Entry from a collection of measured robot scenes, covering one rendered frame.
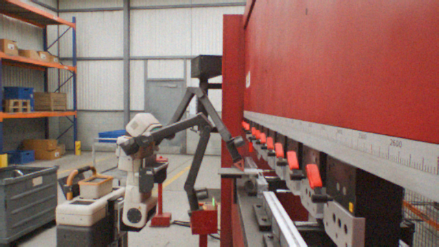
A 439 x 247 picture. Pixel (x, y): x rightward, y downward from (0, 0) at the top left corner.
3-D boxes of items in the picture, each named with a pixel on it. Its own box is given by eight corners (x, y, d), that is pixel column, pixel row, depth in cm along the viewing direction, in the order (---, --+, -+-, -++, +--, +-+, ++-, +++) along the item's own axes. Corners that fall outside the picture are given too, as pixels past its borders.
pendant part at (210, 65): (189, 135, 367) (189, 60, 362) (210, 135, 373) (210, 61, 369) (198, 140, 318) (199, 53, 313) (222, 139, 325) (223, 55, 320)
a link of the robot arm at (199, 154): (205, 121, 195) (203, 125, 184) (214, 124, 195) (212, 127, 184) (184, 185, 203) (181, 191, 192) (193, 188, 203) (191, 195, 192)
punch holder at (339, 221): (322, 228, 70) (325, 154, 69) (361, 229, 70) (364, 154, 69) (350, 262, 55) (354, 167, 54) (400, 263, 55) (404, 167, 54)
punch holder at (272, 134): (267, 163, 150) (268, 128, 149) (285, 163, 150) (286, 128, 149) (273, 169, 135) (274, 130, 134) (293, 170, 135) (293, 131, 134)
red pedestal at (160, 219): (151, 221, 400) (151, 155, 396) (171, 221, 401) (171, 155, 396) (148, 227, 381) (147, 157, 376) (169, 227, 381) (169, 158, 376)
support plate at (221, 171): (217, 169, 230) (217, 167, 230) (254, 169, 230) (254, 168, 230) (217, 174, 212) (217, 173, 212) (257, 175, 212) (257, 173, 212)
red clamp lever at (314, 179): (304, 162, 71) (313, 200, 64) (323, 162, 71) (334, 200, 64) (303, 167, 72) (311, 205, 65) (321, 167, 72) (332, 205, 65)
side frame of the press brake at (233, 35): (219, 243, 336) (222, 20, 324) (300, 244, 336) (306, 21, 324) (219, 254, 311) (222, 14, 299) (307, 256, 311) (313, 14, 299)
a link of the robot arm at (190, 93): (193, 84, 241) (188, 81, 231) (208, 92, 236) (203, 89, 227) (164, 136, 242) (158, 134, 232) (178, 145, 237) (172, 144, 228)
